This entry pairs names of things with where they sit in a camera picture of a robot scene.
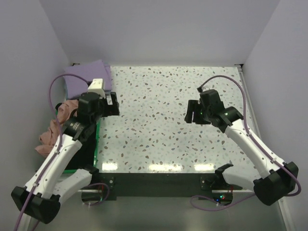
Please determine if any purple t-shirt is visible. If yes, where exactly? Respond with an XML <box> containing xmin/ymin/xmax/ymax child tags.
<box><xmin>64</xmin><ymin>60</ymin><xmax>112</xmax><ymax>99</ymax></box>

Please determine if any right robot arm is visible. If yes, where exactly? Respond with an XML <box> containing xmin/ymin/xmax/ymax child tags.
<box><xmin>184</xmin><ymin>90</ymin><xmax>299</xmax><ymax>205</ymax></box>

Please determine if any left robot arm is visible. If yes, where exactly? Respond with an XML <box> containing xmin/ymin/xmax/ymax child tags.
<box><xmin>11</xmin><ymin>92</ymin><xmax>120</xmax><ymax>224</ymax></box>

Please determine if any black t-shirt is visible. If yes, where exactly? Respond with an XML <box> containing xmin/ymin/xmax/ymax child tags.
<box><xmin>64</xmin><ymin>134</ymin><xmax>96</xmax><ymax>172</ymax></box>

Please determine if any pink crumpled t-shirt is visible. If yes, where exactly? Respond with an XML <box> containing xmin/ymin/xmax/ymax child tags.
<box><xmin>35</xmin><ymin>100</ymin><xmax>78</xmax><ymax>158</ymax></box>

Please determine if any green plastic bin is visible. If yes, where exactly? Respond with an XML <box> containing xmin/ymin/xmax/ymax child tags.
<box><xmin>63</xmin><ymin>121</ymin><xmax>100</xmax><ymax>174</ymax></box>

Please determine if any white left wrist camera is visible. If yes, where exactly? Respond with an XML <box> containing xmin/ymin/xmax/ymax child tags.
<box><xmin>88</xmin><ymin>78</ymin><xmax>105</xmax><ymax>97</ymax></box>

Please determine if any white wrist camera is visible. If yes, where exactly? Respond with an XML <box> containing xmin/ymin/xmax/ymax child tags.
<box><xmin>197</xmin><ymin>86</ymin><xmax>211</xmax><ymax>93</ymax></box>
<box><xmin>88</xmin><ymin>78</ymin><xmax>105</xmax><ymax>97</ymax></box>

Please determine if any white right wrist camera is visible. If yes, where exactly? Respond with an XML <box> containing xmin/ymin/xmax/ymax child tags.
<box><xmin>197</xmin><ymin>86</ymin><xmax>211</xmax><ymax>93</ymax></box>

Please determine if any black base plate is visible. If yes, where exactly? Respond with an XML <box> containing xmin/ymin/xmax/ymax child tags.
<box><xmin>81</xmin><ymin>173</ymin><xmax>242</xmax><ymax>205</ymax></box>

